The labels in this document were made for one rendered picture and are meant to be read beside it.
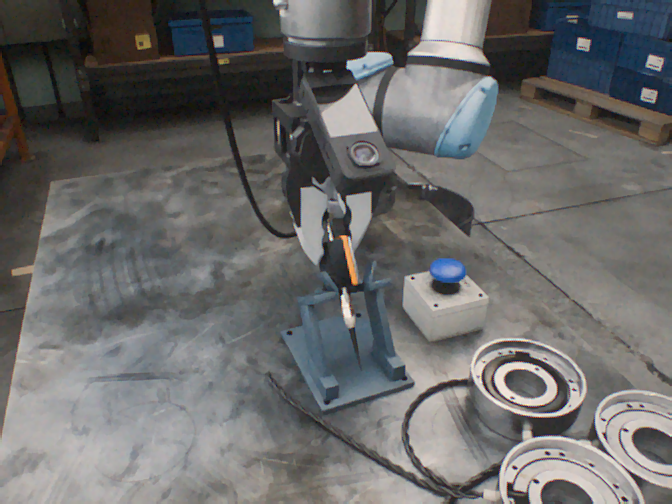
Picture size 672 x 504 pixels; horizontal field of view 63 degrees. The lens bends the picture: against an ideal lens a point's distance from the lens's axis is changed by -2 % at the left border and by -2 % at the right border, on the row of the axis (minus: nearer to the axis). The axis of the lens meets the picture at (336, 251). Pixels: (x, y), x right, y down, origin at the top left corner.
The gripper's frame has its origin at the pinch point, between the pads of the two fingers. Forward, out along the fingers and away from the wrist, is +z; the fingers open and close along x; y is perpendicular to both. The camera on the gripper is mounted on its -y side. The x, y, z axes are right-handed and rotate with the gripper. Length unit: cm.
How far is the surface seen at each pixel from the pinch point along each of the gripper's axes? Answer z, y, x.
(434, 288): 7.1, -0.4, -11.8
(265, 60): 50, 315, -82
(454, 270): 4.5, -1.5, -13.4
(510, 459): 8.1, -22.2, -5.9
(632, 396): 8.3, -20.9, -20.5
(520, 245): 92, 115, -133
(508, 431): 10.8, -18.1, -9.3
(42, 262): 11.9, 31.4, 30.7
